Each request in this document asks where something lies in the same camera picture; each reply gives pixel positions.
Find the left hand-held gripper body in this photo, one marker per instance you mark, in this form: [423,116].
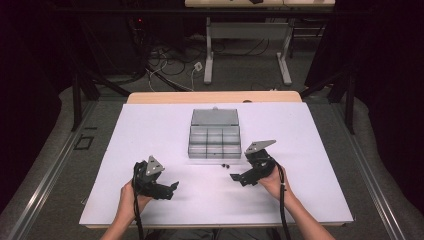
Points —
[146,181]

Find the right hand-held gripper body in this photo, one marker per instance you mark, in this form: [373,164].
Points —
[261,163]

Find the clear plastic compartment box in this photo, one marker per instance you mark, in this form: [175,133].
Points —
[215,140]

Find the person's right hand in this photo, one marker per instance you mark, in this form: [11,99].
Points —
[275,183]

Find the person's left hand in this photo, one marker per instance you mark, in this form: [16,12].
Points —
[128,200]

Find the white table cover board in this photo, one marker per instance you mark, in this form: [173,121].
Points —
[166,133]

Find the person's dark trousers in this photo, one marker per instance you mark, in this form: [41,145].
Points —
[213,234]

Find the black metal stand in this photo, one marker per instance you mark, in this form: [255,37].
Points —
[76,103]
[349,110]

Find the white power adapter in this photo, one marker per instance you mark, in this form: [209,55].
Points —
[198,66]

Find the white-framed background desk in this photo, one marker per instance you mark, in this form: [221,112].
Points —
[246,30]

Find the dark cabinet with red light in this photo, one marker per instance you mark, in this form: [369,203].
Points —
[138,40]

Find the aluminium floor rail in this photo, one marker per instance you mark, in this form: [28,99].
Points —
[370,170]
[50,170]

